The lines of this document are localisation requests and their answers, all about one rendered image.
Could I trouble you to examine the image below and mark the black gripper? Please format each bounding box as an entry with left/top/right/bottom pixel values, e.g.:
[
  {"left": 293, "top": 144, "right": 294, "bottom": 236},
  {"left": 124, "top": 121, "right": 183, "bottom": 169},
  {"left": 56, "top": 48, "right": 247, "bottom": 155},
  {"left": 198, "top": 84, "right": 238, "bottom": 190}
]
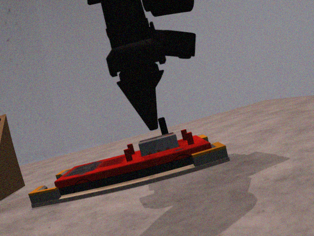
[{"left": 106, "top": 13, "right": 166, "bottom": 130}]

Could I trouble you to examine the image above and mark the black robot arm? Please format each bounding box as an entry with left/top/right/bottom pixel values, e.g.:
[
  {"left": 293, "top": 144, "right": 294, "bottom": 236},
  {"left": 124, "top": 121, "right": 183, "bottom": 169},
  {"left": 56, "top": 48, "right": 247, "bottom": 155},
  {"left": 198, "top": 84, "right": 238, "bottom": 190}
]
[{"left": 87, "top": 0, "right": 196, "bottom": 59}]

